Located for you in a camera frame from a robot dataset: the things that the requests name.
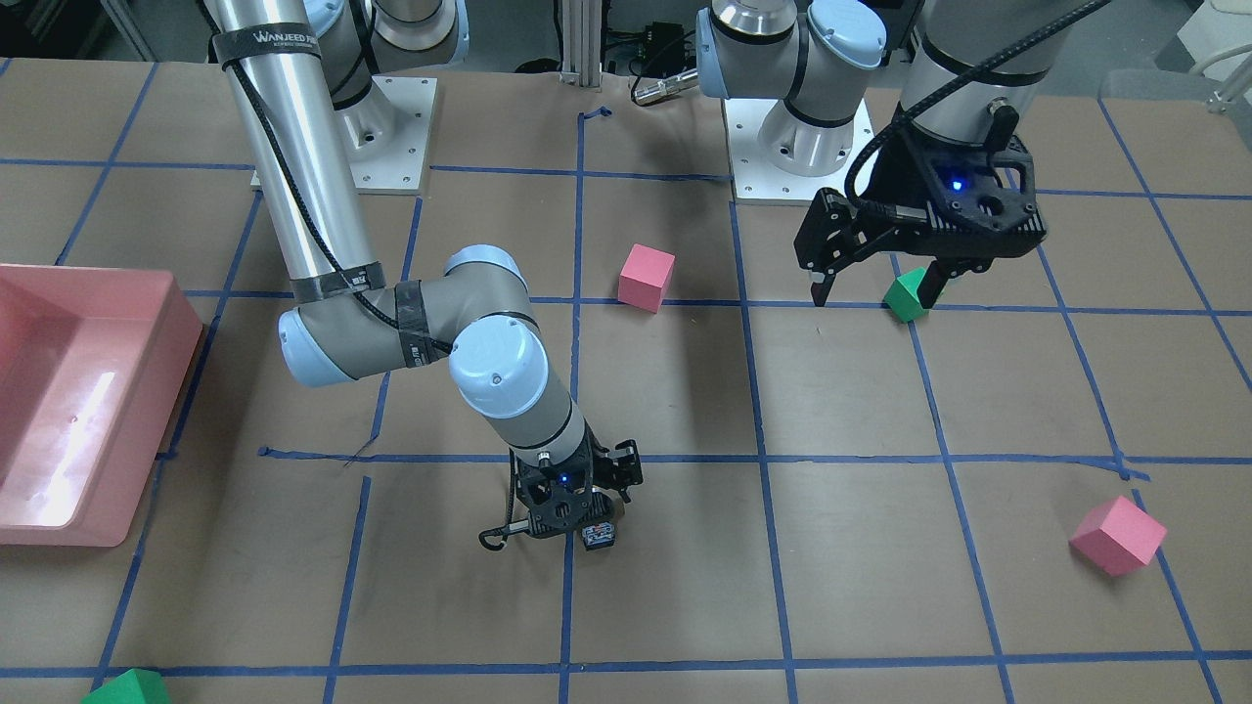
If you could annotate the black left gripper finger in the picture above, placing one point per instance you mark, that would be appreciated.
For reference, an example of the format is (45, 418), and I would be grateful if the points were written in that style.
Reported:
(820, 288)
(937, 275)

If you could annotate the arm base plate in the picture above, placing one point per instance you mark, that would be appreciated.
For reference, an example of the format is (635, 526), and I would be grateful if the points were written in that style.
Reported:
(778, 160)
(387, 134)

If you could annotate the pink plastic bin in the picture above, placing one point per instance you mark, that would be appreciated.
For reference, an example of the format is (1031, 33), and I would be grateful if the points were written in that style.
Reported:
(92, 361)

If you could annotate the pink cube near centre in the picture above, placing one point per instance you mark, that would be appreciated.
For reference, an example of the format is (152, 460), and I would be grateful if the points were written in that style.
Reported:
(645, 277)

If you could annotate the green cube near arm base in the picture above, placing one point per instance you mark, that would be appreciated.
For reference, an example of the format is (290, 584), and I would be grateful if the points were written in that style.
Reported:
(903, 298)

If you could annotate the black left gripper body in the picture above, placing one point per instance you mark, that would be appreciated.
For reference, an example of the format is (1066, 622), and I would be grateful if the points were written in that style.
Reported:
(901, 173)

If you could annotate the green cube near bin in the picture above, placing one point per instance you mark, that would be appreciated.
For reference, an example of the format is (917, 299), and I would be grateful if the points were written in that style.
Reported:
(135, 686)

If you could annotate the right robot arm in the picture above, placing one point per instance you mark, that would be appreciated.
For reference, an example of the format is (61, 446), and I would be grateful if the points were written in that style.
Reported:
(326, 127)

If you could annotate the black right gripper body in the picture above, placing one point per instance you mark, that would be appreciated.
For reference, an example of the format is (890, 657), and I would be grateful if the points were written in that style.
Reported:
(623, 467)

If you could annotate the pink cube far side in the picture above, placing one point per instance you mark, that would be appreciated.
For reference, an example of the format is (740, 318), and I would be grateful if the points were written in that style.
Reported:
(1119, 537)

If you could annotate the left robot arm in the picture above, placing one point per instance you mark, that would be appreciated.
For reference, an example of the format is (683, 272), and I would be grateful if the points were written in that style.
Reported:
(978, 66)

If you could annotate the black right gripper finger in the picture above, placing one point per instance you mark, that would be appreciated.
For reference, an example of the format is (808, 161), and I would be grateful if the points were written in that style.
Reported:
(498, 537)

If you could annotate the yellow mushroom push button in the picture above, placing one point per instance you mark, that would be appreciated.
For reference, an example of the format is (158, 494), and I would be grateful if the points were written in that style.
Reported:
(597, 530)

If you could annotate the pink cube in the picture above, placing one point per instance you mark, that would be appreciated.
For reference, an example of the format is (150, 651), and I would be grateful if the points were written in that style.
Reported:
(645, 277)
(1119, 537)

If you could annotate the aluminium frame post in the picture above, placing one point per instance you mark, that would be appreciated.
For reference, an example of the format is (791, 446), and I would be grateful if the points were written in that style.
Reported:
(581, 43)

